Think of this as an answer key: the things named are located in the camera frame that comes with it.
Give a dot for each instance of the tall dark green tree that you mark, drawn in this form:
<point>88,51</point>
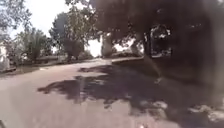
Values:
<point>68,33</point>

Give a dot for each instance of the grey asphalt road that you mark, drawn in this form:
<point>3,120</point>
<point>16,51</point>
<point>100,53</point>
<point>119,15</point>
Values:
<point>66,100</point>

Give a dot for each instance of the big shady tree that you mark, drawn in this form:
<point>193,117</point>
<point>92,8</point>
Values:
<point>173,26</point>

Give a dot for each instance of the green trees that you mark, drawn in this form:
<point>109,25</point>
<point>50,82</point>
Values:
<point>33,45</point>

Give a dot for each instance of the white building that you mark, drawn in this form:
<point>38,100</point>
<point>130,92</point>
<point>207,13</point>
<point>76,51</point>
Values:
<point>3,58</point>

